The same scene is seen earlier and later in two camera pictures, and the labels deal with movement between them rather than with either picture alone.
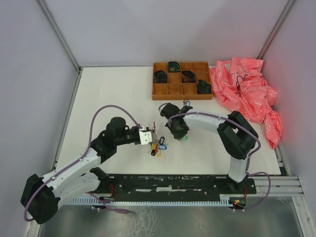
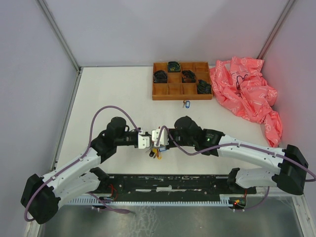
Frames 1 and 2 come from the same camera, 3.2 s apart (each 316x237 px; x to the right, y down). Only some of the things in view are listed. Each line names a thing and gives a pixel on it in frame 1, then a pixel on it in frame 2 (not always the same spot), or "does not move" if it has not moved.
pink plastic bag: [240, 82] does not move
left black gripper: [150, 130] → [147, 134]
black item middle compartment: [188, 76] does not move
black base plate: [174, 185] does not move
